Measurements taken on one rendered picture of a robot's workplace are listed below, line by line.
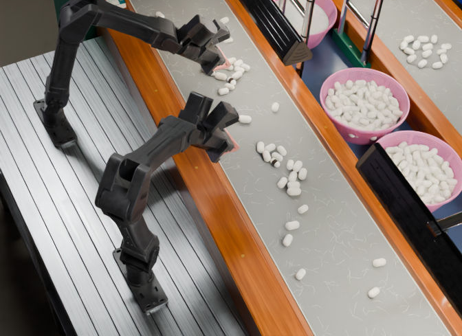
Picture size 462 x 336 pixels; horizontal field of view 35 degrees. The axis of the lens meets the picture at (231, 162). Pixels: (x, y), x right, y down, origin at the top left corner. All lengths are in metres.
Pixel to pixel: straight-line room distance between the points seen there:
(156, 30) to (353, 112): 0.65
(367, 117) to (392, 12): 0.50
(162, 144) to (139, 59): 0.70
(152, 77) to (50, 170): 0.41
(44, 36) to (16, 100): 1.27
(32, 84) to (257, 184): 0.81
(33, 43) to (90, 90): 1.25
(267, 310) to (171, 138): 0.46
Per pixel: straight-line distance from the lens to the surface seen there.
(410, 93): 2.25
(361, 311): 1.80
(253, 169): 2.00
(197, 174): 1.94
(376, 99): 2.26
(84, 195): 2.04
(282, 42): 1.85
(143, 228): 1.67
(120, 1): 2.44
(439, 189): 2.08
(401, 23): 2.53
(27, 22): 3.65
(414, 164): 2.11
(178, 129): 1.65
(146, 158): 1.53
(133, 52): 2.28
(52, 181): 2.08
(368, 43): 2.33
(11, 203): 2.50
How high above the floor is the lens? 2.29
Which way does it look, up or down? 51 degrees down
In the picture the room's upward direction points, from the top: 4 degrees clockwise
